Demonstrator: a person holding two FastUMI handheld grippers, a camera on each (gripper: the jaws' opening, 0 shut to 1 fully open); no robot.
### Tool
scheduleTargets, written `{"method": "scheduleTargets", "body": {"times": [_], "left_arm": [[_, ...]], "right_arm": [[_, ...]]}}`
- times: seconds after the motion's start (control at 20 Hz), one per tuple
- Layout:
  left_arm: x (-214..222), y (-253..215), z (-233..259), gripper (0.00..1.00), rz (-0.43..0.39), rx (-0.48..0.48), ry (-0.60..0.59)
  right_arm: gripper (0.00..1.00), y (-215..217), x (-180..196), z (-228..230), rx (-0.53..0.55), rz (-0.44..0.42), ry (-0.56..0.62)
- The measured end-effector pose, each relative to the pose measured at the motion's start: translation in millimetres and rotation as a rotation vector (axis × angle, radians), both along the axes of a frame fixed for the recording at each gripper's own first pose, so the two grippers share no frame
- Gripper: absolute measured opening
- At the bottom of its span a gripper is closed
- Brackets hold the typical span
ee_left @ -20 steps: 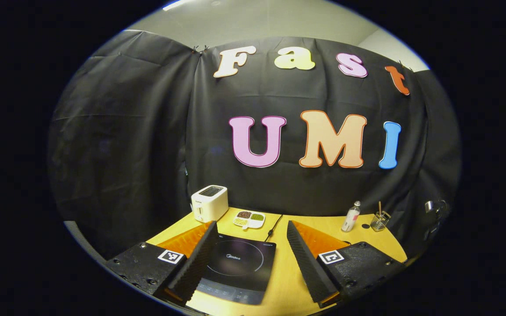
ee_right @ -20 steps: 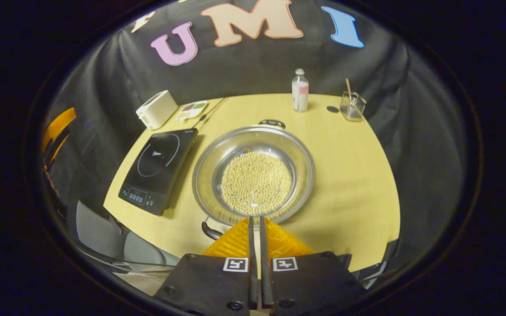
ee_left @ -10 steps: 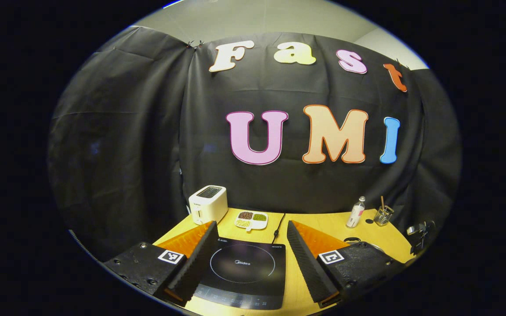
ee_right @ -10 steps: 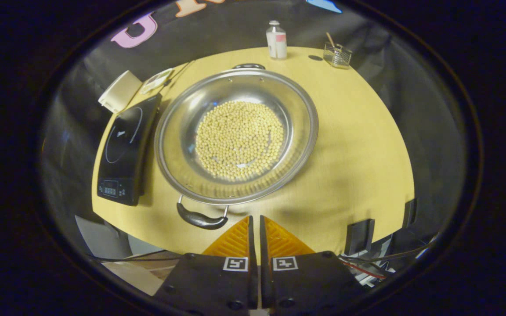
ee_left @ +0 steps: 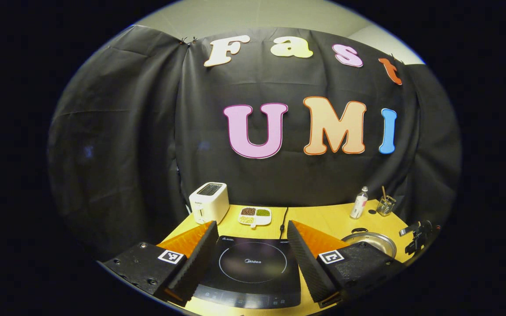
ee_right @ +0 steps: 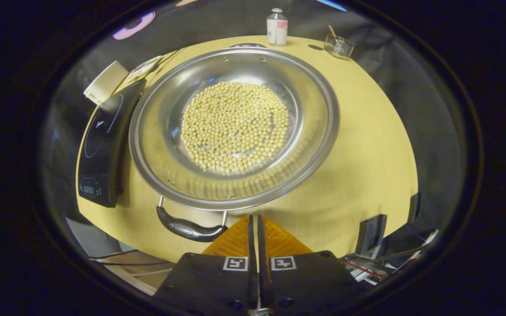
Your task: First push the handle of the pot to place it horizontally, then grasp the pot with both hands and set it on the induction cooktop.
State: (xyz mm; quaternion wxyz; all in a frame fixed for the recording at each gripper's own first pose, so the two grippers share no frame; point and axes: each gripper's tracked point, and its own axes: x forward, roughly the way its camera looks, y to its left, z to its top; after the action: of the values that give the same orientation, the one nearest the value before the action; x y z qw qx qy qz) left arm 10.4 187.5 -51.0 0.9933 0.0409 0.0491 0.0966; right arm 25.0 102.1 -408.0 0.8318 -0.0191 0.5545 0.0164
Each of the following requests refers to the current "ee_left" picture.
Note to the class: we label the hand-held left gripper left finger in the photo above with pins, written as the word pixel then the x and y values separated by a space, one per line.
pixel 198 263

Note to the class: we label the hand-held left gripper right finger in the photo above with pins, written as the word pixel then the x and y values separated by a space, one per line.
pixel 305 263

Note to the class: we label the stainless steel pot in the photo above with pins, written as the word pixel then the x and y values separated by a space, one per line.
pixel 376 240

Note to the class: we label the black induction cooktop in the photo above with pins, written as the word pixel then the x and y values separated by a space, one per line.
pixel 253 272

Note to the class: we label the small glass jar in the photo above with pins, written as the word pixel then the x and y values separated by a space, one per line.
pixel 385 207

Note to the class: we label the wooden stick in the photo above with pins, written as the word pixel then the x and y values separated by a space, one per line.
pixel 384 192

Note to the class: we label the white toaster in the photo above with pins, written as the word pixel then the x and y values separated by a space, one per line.
pixel 209 204

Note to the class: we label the clear plastic bottle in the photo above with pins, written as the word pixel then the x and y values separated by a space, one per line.
pixel 359 206

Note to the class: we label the white divided dish of beans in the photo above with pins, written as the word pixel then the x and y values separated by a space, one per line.
pixel 255 216

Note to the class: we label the black backdrop cloth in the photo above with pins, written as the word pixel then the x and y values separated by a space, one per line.
pixel 125 153

